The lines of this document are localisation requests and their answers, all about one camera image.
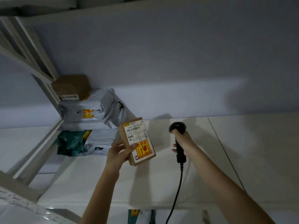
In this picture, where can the person's left hand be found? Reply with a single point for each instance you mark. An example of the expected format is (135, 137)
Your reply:
(115, 158)

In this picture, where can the person's right hand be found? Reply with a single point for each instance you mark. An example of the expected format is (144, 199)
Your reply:
(184, 143)

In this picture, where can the person's left thumb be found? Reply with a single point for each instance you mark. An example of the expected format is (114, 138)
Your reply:
(128, 150)

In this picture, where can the person's right thumb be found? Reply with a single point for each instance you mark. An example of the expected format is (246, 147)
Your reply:
(178, 133)

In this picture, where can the small brown labelled cardboard box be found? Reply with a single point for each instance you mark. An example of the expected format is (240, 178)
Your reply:
(137, 142)

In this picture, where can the black barcode scanner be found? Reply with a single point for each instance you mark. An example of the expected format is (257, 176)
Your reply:
(179, 146)

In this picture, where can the person's left forearm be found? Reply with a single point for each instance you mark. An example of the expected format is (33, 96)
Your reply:
(99, 198)

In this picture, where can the person's right forearm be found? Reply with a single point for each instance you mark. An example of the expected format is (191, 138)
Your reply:
(226, 186)

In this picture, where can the grey mailer parcel black print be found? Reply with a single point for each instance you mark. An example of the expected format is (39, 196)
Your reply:
(101, 141)

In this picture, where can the flat grey mailer parcel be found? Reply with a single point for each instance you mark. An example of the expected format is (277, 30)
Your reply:
(93, 124)

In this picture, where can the dark green plastic parcel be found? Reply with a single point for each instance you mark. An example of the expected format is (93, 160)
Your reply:
(71, 142)

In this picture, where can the grey plastic mailer parcel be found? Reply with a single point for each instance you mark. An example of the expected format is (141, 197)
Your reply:
(90, 106)

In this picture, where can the green and white parcel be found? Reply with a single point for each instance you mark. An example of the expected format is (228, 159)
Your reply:
(141, 216)

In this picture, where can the brown cardboard box white label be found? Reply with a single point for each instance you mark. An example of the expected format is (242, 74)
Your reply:
(71, 87)

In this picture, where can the white metal shelf rack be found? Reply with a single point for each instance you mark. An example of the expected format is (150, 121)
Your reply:
(30, 95)

